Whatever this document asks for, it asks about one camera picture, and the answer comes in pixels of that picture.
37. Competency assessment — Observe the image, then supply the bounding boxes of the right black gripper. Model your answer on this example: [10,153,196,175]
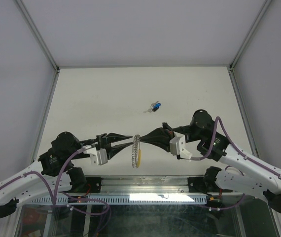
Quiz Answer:
[139,123,204,153]

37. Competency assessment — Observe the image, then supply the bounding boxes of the large keyring with yellow grip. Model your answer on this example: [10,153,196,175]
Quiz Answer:
[131,134,141,169]

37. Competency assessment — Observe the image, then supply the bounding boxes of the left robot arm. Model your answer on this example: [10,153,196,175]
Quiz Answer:
[0,131,131,218]

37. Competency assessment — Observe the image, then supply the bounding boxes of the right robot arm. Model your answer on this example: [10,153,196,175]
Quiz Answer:
[140,109,281,214]

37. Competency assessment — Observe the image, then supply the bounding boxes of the key bunch with blue fob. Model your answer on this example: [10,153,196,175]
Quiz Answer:
[144,101,161,113]

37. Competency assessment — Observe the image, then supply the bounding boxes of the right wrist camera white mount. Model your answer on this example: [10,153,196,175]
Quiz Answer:
[169,133,193,160]

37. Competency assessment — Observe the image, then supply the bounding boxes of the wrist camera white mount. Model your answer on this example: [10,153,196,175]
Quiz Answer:
[83,145,108,166]
[169,133,193,160]

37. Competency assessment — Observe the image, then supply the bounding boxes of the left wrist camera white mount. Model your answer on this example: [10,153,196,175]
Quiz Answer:
[83,145,108,166]

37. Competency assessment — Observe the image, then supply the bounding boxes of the aluminium mounting rail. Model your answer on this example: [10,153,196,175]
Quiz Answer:
[14,174,278,197]

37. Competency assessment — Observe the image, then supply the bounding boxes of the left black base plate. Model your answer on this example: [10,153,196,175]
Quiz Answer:
[66,176,103,194]

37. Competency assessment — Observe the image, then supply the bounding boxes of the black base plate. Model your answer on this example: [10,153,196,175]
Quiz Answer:
[66,176,103,194]
[187,177,233,195]

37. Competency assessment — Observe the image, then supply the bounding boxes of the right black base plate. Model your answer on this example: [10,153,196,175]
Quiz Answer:
[187,177,233,195]

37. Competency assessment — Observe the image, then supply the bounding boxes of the white slotted cable duct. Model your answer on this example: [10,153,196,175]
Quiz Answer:
[23,194,208,205]

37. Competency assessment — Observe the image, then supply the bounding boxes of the right aluminium frame post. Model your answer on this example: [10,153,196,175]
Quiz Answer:
[227,0,274,157]

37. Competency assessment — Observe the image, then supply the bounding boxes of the aluminium frame post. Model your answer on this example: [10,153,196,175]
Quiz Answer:
[13,0,60,163]
[227,0,274,157]

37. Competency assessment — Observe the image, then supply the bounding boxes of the left aluminium frame post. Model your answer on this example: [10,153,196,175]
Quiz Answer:
[13,0,60,163]

